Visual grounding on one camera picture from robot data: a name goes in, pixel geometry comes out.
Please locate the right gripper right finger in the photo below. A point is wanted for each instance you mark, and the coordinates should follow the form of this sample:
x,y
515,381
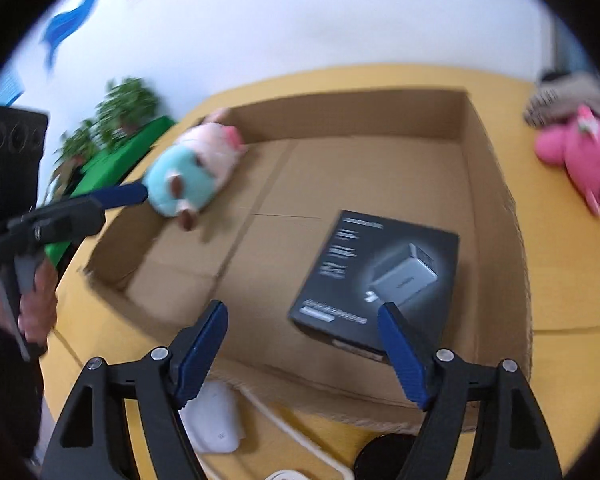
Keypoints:
x,y
512,440

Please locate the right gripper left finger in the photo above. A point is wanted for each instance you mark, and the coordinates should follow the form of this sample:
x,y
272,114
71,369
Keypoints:
x,y
91,439

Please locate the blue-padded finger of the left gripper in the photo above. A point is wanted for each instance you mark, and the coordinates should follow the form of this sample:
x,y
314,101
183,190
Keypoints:
x,y
124,195

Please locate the green potted plant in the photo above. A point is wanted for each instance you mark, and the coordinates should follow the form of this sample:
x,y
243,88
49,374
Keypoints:
x,y
128,105

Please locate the teal and pink plush toy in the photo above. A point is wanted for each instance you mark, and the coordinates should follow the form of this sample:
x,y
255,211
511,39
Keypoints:
x,y
194,168

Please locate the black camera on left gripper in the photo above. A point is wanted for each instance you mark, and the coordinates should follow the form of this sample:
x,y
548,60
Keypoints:
x,y
22,138

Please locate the black sunglasses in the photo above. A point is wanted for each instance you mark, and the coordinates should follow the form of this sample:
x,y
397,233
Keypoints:
x,y
383,457

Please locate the black charger product box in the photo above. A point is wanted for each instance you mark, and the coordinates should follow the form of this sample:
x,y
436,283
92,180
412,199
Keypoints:
x,y
367,261

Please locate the grey folded cloth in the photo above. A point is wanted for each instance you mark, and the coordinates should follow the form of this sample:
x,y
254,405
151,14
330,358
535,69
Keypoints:
x,y
558,98

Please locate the blue wall sticker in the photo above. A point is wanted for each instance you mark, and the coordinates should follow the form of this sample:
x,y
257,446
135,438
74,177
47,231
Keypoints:
x,y
62,26

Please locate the green bench surface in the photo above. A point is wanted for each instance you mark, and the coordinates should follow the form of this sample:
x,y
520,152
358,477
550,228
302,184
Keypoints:
x,y
78,175

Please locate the person's left hand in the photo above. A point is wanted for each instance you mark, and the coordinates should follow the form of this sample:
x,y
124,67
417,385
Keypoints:
x,y
38,308

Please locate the white power bank device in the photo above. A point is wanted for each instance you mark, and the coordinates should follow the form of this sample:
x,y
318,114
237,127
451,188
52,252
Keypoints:
x,y
211,420

